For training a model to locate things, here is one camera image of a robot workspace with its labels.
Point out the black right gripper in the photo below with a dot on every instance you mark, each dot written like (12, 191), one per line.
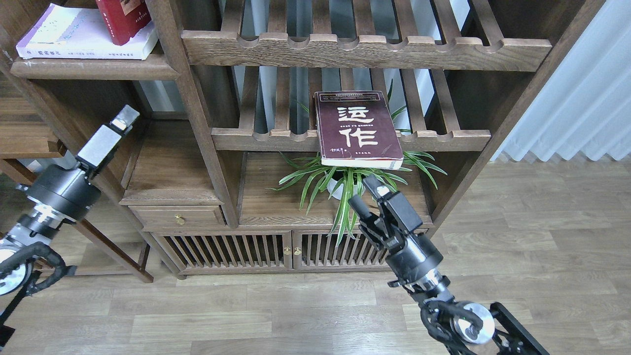
(412, 257)

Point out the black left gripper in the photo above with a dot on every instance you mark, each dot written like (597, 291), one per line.
(69, 191)

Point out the dark maroon book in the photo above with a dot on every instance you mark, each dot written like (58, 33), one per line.
(356, 130)

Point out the red cover book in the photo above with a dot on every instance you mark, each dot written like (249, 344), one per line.
(124, 18)

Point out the white lavender book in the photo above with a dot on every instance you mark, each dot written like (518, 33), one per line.
(81, 33)

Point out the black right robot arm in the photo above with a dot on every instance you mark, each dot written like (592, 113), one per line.
(460, 324)

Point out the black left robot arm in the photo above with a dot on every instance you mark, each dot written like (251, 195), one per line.
(28, 263)

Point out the white plant pot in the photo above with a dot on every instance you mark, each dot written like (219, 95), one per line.
(336, 185)

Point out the green spider plant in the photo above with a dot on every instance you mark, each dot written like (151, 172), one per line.
(315, 177)

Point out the right slatted cabinet door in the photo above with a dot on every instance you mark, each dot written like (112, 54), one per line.
(314, 251)

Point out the slatted cabinet door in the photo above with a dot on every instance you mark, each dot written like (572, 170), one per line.
(240, 253)
(314, 251)

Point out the small wooden drawer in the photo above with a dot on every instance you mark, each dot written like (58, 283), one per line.
(178, 217)

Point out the left slatted cabinet door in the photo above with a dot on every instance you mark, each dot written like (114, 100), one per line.
(240, 253)

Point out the dark wooden bookshelf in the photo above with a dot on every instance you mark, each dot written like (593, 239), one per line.
(220, 93)

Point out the white curtain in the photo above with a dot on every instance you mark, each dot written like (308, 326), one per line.
(585, 107)

